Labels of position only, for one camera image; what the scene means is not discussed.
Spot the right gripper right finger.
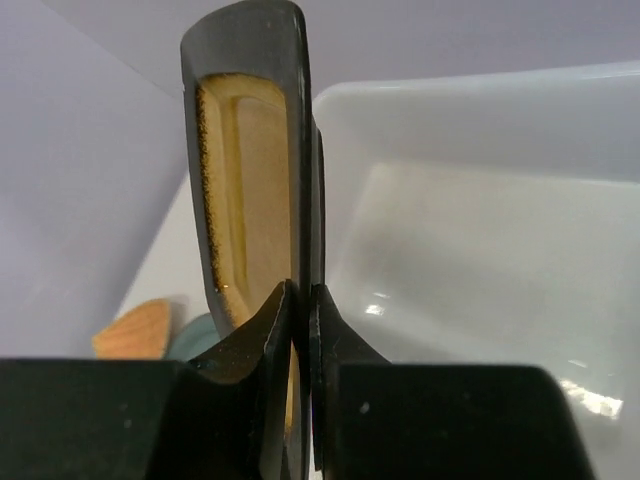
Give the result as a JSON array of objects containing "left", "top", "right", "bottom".
[{"left": 309, "top": 285, "right": 594, "bottom": 479}]

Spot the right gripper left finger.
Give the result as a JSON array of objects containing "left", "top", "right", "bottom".
[{"left": 1, "top": 282, "right": 303, "bottom": 479}]

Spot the black yellow square plate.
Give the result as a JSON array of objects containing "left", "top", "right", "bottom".
[{"left": 180, "top": 1, "right": 324, "bottom": 479}]

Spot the white plastic bin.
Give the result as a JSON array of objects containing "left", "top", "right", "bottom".
[{"left": 313, "top": 62, "right": 639, "bottom": 479}]

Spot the teal round plate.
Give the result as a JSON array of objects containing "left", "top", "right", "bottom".
[{"left": 165, "top": 314, "right": 220, "bottom": 362}]

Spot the orange woven fan plate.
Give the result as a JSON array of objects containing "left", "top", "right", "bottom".
[{"left": 91, "top": 298, "right": 186, "bottom": 360}]

